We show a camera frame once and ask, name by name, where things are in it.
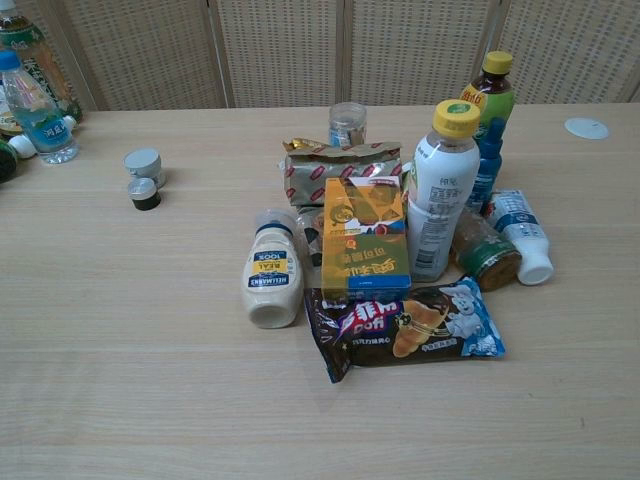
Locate brown jar green label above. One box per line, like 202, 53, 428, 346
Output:
448, 206, 519, 293

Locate clear packet dark snacks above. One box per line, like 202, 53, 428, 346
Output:
294, 206, 327, 272

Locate gold snack pouch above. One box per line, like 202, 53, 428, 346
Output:
321, 175, 414, 302

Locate white bottle yellow cap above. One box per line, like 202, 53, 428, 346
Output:
406, 98, 482, 284

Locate white bottle blue label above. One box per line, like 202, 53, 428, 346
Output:
486, 188, 556, 286

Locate small cup printed lid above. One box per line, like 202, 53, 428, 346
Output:
0, 97, 24, 139

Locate water bottle blue cap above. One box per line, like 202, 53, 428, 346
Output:
0, 49, 80, 166

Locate blue plastic bottle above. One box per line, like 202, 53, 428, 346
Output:
466, 117, 507, 217

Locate clear plastic nut jar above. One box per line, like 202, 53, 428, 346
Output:
328, 101, 368, 148

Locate gold snack bag red logos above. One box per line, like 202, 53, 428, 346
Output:
281, 139, 405, 212

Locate woven folding screen panel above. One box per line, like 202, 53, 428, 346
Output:
209, 0, 351, 109
47, 0, 229, 112
497, 0, 640, 107
342, 0, 506, 107

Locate Hellmann's mayonnaise squeeze bottle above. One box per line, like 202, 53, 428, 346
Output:
242, 207, 306, 330

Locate Dofi chocolate bread packet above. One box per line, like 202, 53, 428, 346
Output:
303, 276, 507, 385

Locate green tea bottle yellow cap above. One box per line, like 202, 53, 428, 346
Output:
459, 50, 517, 147

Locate grey capped small cup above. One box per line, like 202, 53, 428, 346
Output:
123, 148, 167, 189

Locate tea bottle white cap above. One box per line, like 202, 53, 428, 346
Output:
0, 0, 84, 124

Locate black jar silver lid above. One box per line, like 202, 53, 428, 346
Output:
126, 177, 163, 212

